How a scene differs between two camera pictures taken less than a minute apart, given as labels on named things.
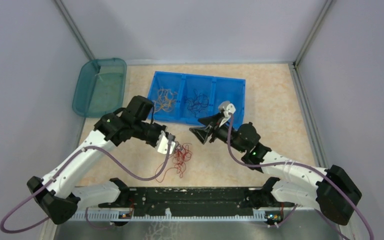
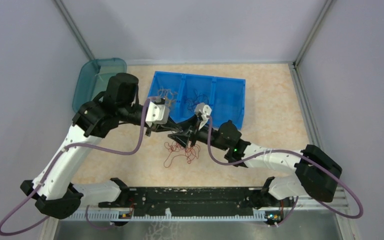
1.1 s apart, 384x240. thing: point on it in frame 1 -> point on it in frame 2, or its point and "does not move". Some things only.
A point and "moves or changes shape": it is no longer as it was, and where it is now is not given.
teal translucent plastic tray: [100, 88] does not move
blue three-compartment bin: [189, 98] does not move
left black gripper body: [153, 132] -> [154, 127]
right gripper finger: [203, 132] -> [183, 138]
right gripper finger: [211, 120] -> [189, 125]
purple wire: [201, 101] does not move
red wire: [182, 154] moves or changes shape
